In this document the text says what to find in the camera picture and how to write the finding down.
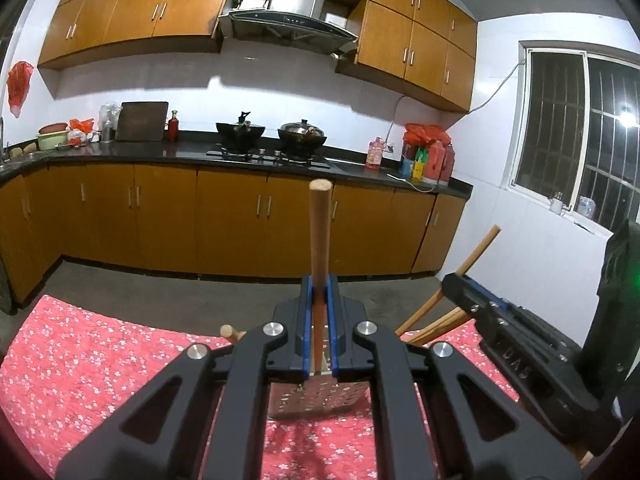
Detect black kitchen countertop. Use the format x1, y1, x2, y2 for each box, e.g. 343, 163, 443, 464
0, 130, 473, 198

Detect white wall cable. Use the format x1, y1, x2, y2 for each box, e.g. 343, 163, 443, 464
386, 57, 527, 153

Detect hanging red plastic bag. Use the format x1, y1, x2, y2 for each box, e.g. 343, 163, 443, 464
7, 61, 35, 120

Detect dark cutting board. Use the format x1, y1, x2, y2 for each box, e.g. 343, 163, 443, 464
115, 101, 169, 142

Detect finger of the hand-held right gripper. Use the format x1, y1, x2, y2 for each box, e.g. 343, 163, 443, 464
442, 272, 508, 331

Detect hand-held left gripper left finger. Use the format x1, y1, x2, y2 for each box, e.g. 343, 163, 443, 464
55, 275, 315, 480

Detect steel range hood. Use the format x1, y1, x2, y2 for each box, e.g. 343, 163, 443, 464
217, 0, 360, 58

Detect wooden upper kitchen cabinets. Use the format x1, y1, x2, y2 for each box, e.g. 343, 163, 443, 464
307, 0, 478, 113
37, 0, 241, 70

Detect barred window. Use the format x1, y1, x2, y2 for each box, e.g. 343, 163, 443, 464
510, 40, 640, 233

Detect beige perforated utensil holder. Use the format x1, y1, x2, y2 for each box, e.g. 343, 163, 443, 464
267, 324, 372, 422

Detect orange plastic bag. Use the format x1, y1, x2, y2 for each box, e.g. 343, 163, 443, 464
67, 118, 96, 146

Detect wooden lower kitchen cabinets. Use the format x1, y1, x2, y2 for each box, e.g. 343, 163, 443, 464
0, 162, 468, 311

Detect black gas stove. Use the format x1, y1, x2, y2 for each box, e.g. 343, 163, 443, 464
206, 144, 332, 170

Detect pink detergent bottle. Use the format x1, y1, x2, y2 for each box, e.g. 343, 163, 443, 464
366, 136, 385, 170

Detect wooden kitchen cabinets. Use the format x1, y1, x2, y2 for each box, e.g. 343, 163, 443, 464
307, 0, 478, 113
37, 0, 241, 70
0, 162, 468, 311

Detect black wok with lid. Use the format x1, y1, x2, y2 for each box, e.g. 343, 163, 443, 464
277, 119, 328, 153

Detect clear plastic bag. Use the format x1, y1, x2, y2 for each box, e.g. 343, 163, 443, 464
99, 102, 123, 143

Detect green basin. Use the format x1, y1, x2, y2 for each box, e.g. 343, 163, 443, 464
37, 122, 71, 151

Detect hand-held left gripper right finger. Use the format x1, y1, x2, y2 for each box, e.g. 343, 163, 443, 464
327, 274, 583, 480

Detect red floral tablecloth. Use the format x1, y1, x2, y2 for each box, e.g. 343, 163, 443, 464
0, 294, 526, 480

